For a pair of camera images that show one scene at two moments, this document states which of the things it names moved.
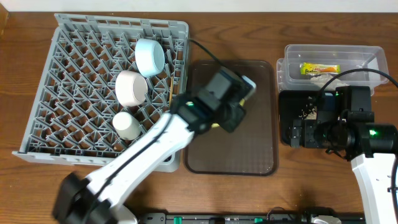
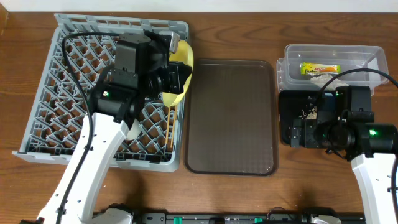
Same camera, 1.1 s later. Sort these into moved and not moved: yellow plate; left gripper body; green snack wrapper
Moved: left gripper body; yellow plate
Not moved: green snack wrapper
